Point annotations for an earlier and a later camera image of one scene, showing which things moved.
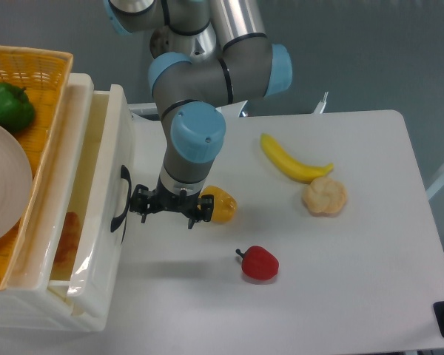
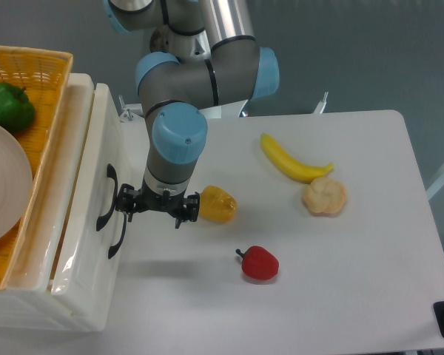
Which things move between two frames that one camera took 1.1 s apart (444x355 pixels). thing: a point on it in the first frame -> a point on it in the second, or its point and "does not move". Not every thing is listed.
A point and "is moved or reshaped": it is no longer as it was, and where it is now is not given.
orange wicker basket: (42, 75) does not move
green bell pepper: (8, 106) does not move
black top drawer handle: (116, 221) -> (111, 173)
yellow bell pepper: (224, 208) does not move
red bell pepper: (259, 263) does not move
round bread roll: (324, 196) does not move
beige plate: (9, 183) does not move
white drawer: (95, 278) is moved or reshaped
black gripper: (143, 200) -> (148, 199)
